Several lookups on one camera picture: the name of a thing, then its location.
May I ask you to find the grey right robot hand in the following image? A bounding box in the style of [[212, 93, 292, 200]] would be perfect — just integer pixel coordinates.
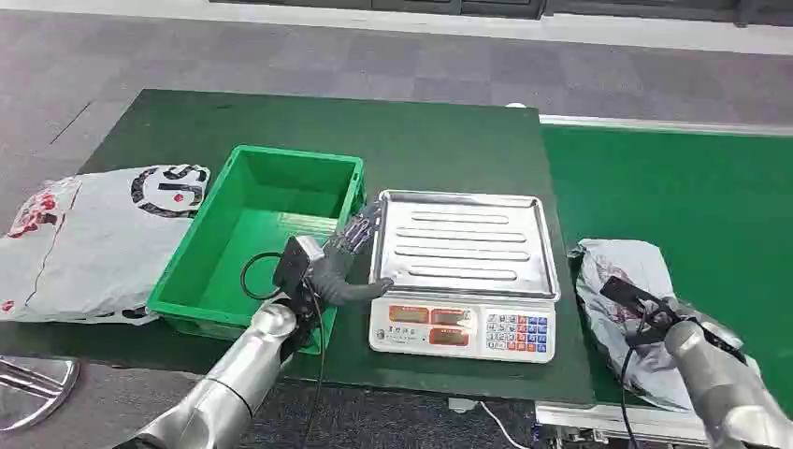
[[671, 300, 746, 350]]

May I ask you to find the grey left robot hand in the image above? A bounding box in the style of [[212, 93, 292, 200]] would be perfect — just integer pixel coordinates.
[[310, 199, 396, 307]]

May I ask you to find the grey parcel bag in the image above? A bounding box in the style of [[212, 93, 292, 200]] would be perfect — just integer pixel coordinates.
[[569, 238, 763, 413]]

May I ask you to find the green plastic crate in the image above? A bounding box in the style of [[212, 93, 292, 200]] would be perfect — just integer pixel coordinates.
[[146, 144, 367, 357]]

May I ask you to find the white electronic scale steel pan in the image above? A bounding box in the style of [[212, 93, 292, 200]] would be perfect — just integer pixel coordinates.
[[368, 188, 562, 365]]

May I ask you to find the green conveyor belt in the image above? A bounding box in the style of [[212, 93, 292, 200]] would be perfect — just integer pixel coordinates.
[[533, 114, 793, 449]]

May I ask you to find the large grey parcel black logo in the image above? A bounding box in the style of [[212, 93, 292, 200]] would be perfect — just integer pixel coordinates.
[[0, 164, 212, 326]]

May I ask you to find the chrome chair base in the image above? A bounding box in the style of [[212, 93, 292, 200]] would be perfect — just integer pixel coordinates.
[[0, 355, 81, 433]]

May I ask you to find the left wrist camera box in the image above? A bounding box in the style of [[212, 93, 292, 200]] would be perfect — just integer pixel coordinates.
[[272, 234, 327, 311]]

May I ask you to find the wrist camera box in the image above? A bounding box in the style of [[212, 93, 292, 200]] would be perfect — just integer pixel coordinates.
[[598, 275, 683, 347], [272, 234, 327, 311]]

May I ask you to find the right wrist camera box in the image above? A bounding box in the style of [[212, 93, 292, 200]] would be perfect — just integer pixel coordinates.
[[598, 275, 683, 347]]

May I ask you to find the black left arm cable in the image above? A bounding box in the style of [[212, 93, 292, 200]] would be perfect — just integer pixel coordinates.
[[239, 251, 327, 449]]

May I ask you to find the white power cable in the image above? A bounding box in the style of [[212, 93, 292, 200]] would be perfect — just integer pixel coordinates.
[[478, 401, 534, 449]]

